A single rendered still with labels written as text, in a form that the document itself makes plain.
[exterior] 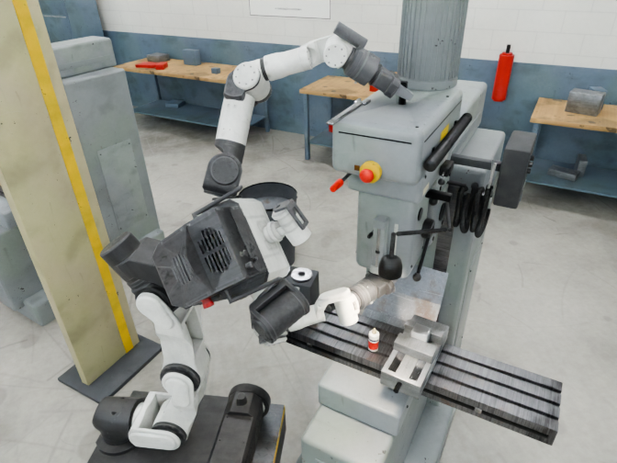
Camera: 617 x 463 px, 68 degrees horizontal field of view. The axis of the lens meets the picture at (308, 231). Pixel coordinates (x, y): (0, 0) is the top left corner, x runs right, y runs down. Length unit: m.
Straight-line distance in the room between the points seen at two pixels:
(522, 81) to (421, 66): 4.14
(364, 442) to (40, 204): 1.87
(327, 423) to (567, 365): 1.93
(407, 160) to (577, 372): 2.43
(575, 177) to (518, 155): 3.69
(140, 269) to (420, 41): 1.09
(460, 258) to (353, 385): 0.69
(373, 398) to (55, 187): 1.83
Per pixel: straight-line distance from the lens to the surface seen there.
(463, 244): 2.02
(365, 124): 1.27
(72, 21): 8.37
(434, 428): 2.62
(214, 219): 1.19
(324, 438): 1.92
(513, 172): 1.66
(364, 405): 1.87
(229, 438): 2.09
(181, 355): 1.67
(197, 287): 1.26
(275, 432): 2.31
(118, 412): 2.09
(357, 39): 1.38
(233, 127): 1.36
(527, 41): 5.62
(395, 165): 1.27
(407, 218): 1.48
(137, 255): 1.47
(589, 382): 3.41
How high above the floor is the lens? 2.29
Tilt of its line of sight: 32 degrees down
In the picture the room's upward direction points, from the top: 1 degrees counter-clockwise
